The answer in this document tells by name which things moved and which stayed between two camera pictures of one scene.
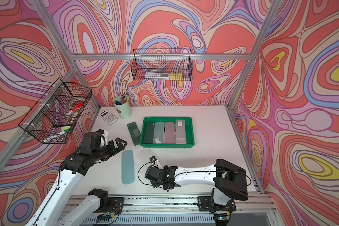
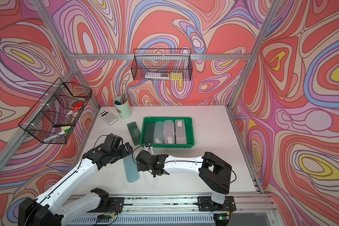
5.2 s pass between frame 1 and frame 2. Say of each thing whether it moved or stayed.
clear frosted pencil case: stayed
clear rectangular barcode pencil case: stayed
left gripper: moved
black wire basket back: stayed
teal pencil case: moved
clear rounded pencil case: moved
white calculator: stayed
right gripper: moved
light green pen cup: stayed
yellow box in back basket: stayed
